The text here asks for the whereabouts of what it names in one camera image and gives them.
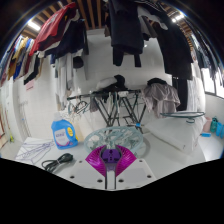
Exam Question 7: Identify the clothes hanging by window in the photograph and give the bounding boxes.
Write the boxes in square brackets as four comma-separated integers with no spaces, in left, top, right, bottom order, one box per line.
[189,26,224,81]

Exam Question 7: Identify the purple charger block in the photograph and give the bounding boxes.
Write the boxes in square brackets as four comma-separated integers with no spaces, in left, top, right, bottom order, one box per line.
[100,148,122,167]

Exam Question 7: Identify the teal bucket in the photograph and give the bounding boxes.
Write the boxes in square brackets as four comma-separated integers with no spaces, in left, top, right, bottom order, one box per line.
[209,116,219,133]

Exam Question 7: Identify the white hanging clothes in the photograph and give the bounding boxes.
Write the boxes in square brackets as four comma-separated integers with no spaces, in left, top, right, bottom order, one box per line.
[49,49,89,108]

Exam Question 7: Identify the ceiling light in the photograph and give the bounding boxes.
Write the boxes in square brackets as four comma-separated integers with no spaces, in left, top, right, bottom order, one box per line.
[27,20,42,32]
[171,13,185,23]

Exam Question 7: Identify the blue detergent bottle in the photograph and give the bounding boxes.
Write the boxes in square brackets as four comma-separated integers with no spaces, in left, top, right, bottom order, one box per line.
[50,111,79,150]

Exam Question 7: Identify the red hanging shirt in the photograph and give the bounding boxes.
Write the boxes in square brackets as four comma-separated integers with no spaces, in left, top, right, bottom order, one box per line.
[29,2,78,57]

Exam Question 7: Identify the white pillow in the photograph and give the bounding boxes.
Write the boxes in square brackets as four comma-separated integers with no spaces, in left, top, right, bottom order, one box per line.
[144,116,206,155]

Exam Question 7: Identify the pink bucket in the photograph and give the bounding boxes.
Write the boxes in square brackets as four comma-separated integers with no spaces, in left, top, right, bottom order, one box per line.
[203,116,213,132]

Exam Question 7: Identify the pile of wire clothes hangers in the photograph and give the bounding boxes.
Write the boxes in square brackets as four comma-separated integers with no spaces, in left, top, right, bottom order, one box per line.
[14,139,56,165]

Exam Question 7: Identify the pale green round clip hanger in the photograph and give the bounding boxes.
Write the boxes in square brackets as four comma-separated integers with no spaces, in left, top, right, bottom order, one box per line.
[83,125,146,158]

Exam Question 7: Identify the grey garment on rack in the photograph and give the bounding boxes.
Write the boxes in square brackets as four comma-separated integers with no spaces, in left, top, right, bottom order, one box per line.
[143,81,181,118]

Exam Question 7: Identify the pink wall sign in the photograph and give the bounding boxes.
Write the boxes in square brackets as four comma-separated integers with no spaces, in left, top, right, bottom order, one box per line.
[24,79,35,92]

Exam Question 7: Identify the row of colourful hanging clothes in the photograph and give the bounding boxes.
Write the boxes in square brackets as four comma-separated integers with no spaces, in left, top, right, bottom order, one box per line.
[0,34,44,84]

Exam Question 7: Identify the black folding drying rack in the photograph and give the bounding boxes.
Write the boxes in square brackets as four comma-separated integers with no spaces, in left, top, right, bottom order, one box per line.
[66,89,148,128]

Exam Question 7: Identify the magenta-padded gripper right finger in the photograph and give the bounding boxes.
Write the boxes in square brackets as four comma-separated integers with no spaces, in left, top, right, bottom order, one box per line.
[114,145,157,190]

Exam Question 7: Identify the dark hanging clothes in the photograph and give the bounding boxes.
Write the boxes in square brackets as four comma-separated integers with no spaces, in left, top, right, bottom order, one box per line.
[106,0,194,111]

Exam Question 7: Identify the white and black laundry pile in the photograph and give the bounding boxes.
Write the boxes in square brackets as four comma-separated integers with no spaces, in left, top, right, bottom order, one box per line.
[96,74,129,92]

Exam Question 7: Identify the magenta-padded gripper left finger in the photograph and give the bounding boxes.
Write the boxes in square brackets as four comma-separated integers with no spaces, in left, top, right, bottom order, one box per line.
[68,145,109,190]

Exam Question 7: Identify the window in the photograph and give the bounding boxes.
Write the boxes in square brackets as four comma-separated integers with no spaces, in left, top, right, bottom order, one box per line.
[199,66,224,99]

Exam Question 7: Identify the black power cable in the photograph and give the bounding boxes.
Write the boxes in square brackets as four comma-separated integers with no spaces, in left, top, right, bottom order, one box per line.
[41,152,74,174]

